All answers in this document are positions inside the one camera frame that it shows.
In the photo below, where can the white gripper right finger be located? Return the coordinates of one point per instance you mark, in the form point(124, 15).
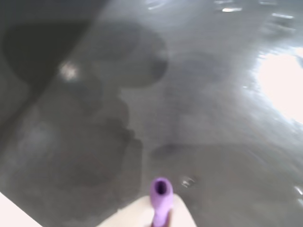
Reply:
point(182, 215)

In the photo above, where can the purple ribbed pen grip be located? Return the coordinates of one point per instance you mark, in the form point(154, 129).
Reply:
point(162, 205)

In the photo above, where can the glossy black table mat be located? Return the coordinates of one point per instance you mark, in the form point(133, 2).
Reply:
point(189, 118)

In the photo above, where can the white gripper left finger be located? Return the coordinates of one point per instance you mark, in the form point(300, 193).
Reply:
point(132, 212)

